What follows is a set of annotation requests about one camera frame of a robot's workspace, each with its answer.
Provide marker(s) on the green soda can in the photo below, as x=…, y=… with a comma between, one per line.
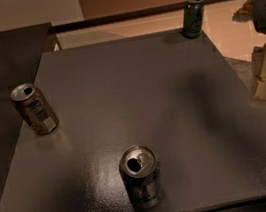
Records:
x=193, y=17

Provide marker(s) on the dark silver soda can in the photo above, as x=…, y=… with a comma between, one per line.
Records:
x=140, y=171

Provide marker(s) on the orange-brown soda can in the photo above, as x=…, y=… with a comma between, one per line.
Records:
x=30, y=102

